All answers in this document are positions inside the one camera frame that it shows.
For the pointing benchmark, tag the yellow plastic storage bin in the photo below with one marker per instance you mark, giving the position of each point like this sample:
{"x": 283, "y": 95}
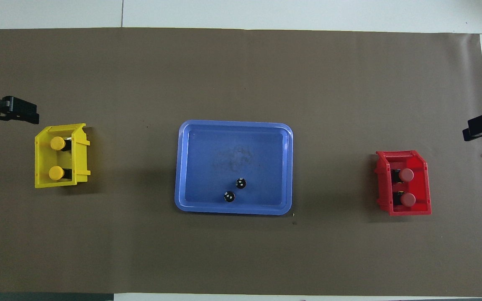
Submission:
{"x": 80, "y": 159}

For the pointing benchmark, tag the red plastic storage bin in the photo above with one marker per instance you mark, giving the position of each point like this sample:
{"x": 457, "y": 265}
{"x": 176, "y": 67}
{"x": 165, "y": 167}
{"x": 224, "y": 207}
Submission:
{"x": 420, "y": 188}

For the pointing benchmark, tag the blue plastic tray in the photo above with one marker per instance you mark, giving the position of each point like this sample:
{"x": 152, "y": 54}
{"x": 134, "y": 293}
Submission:
{"x": 266, "y": 167}

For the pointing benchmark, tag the red push button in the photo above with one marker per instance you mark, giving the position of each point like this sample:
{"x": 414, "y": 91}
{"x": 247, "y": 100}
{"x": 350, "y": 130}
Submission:
{"x": 406, "y": 174}
{"x": 408, "y": 200}

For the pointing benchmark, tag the brown paper table mat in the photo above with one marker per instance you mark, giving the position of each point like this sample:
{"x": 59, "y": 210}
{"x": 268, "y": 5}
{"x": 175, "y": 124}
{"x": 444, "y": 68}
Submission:
{"x": 140, "y": 75}

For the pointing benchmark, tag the yellow push button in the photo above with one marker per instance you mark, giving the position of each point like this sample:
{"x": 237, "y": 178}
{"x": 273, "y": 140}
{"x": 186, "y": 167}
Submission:
{"x": 57, "y": 143}
{"x": 56, "y": 172}

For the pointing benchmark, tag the black cylindrical capacitor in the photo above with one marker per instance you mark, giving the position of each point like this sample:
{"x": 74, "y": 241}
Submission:
{"x": 240, "y": 183}
{"x": 229, "y": 196}

